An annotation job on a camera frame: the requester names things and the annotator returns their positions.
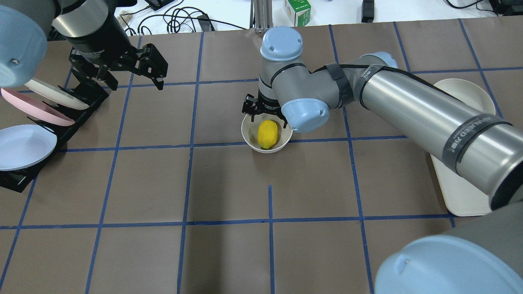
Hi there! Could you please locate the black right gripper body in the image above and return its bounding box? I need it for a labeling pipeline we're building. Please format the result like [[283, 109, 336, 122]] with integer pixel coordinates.
[[241, 93, 286, 120]]

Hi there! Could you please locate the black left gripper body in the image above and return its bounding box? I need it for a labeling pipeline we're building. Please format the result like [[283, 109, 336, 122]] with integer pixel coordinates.
[[52, 0, 137, 68]]

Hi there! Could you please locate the yellow lemon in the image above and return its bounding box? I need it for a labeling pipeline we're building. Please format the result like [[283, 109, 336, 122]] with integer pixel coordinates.
[[257, 120, 279, 149]]

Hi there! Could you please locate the white ceramic bowl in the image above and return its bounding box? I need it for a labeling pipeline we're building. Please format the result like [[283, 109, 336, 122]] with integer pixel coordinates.
[[241, 114, 293, 153]]

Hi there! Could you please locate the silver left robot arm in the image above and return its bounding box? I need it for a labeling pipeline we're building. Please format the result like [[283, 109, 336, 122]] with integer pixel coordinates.
[[0, 0, 168, 90]]

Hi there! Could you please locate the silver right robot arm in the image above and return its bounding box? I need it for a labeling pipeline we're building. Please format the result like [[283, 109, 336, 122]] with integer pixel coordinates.
[[242, 27, 523, 294]]

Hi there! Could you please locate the black dish rack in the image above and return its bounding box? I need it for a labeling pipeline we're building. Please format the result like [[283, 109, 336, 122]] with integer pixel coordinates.
[[0, 79, 109, 192]]

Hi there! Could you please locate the cream plate in rack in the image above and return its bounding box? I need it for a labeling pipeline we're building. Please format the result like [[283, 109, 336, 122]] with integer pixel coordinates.
[[24, 78, 89, 110]]

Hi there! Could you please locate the pink plate in rack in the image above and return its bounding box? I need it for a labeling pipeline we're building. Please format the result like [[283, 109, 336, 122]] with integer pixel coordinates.
[[1, 88, 75, 127]]

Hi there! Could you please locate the green white carton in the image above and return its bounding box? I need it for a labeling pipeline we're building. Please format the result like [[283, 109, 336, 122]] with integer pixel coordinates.
[[283, 0, 312, 27]]

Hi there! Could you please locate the white plate in rack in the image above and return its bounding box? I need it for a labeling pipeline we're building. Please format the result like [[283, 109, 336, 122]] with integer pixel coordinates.
[[0, 125, 58, 172]]

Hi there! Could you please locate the black power adapter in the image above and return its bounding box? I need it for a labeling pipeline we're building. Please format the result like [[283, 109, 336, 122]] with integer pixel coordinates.
[[361, 0, 375, 23]]

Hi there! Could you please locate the cream round plate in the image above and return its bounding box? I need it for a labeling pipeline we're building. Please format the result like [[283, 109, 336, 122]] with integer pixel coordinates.
[[434, 78, 496, 115]]

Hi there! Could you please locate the cream rectangular tray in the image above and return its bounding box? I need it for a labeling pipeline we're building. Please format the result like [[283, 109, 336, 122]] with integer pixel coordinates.
[[430, 156, 492, 216]]

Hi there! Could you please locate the aluminium frame post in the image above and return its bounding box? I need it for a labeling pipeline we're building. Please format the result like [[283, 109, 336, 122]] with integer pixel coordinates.
[[250, 0, 273, 33]]

